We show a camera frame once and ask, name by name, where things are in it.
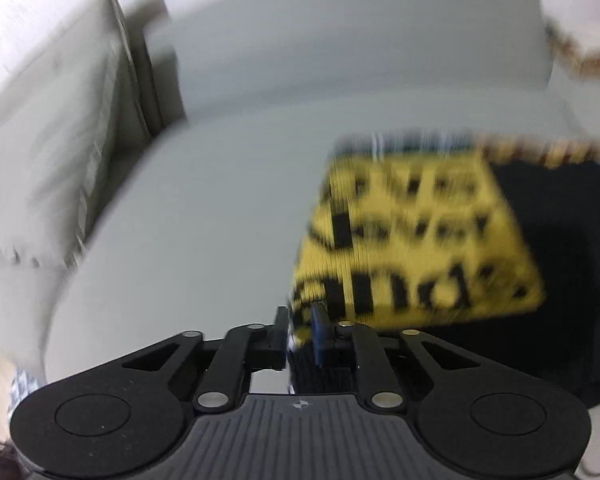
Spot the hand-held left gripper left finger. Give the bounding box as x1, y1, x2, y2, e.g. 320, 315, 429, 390
122, 306, 289, 413

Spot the small beige cushion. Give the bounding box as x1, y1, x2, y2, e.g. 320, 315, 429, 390
0, 75, 116, 268

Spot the patterned rug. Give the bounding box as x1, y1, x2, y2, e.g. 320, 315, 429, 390
7, 366, 47, 413

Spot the grey sofa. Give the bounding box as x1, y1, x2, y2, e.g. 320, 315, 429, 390
0, 0, 600, 396

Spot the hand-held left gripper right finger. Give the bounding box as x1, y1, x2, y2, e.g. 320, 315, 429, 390
310, 301, 481, 413

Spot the folded tan garment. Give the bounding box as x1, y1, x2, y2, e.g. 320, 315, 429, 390
545, 22, 600, 81

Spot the large beige cushion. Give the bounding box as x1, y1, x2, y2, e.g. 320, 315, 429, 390
0, 0, 151, 171

